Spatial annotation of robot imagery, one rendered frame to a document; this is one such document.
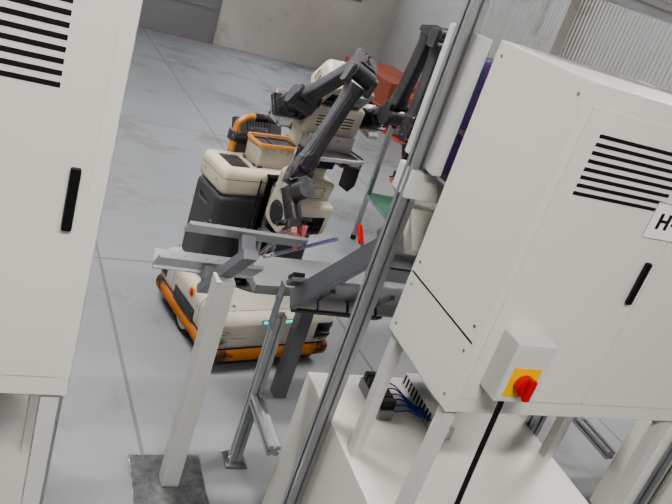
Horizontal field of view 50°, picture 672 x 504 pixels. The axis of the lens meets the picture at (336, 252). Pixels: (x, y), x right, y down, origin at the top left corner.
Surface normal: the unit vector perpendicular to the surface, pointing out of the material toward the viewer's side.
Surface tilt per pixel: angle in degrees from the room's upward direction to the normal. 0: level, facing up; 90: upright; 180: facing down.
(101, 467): 0
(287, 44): 90
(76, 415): 0
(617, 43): 90
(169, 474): 90
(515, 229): 90
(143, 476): 0
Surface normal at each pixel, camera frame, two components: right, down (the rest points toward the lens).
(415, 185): 0.31, 0.47
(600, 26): -0.88, -0.10
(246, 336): 0.51, 0.49
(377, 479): 0.30, -0.87
